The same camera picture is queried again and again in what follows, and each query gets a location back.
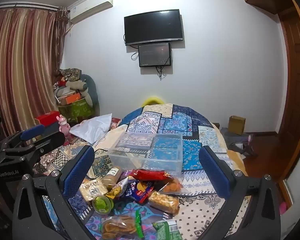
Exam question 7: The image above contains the small black monitor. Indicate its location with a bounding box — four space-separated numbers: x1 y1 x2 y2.
138 42 172 68

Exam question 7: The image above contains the striped curtain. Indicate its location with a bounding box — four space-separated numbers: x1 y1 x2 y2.
0 6 68 142

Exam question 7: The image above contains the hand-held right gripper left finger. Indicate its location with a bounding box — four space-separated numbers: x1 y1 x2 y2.
12 145 108 240

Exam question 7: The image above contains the white air conditioner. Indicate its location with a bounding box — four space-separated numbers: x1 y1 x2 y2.
67 0 114 26

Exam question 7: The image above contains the pink plush toy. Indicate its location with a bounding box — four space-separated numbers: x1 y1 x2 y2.
58 114 71 135

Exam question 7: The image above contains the clear bag of orange snacks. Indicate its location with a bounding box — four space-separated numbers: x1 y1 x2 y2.
161 175 188 195

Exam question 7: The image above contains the patchwork printed blanket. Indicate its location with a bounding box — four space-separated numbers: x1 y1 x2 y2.
32 103 248 240

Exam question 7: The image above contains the patterned folded cloth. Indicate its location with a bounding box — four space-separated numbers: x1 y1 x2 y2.
60 68 81 81

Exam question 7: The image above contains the grey clothes pile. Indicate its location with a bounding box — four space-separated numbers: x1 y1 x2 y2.
219 127 256 157

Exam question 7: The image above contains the brown drink bottle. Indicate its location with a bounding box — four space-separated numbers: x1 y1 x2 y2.
101 165 123 189

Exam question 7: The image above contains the black wall television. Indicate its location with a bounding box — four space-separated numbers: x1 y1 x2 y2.
124 9 183 46

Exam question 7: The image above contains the clear plastic container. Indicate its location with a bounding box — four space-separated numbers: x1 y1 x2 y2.
108 132 183 174

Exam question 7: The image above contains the green snack packet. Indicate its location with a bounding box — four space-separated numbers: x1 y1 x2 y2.
152 219 177 240

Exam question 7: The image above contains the red snack packet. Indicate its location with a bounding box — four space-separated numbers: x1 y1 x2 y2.
129 169 172 182

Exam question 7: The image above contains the wooden door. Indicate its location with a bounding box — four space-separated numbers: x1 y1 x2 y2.
277 0 300 182

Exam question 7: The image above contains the yellow snack packet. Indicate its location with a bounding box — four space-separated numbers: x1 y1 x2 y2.
106 179 128 198

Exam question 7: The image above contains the red box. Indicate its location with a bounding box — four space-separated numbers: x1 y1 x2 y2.
35 112 60 127

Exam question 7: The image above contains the cardboard box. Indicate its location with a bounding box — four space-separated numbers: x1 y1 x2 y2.
227 115 246 136

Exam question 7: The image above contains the clear packet of nut bars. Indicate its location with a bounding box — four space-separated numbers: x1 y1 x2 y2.
148 191 181 216

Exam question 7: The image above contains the grey plush toy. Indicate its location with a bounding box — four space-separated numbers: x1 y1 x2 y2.
56 79 88 94

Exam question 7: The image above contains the blue chip packet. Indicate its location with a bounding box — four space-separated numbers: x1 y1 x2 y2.
120 179 155 203

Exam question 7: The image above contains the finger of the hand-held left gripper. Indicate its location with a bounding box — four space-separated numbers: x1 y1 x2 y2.
0 124 46 153
14 131 66 160

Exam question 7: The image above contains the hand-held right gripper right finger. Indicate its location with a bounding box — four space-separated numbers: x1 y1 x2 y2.
199 145 282 240

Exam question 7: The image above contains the white pillow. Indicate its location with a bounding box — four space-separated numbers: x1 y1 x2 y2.
69 113 113 144

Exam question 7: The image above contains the yellow round object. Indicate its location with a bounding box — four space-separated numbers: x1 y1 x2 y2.
143 95 167 107

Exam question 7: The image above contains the green pudding cup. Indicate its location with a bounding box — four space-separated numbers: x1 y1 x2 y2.
92 194 115 215

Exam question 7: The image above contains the brown cookie bag green edge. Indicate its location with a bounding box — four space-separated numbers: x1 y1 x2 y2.
101 209 144 240

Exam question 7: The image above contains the white curtain rail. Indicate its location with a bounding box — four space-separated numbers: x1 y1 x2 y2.
0 1 61 12

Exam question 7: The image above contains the orange box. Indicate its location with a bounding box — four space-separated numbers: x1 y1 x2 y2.
58 93 82 106

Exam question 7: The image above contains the clear packet of beige snacks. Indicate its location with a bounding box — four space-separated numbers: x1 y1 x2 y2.
79 179 108 202

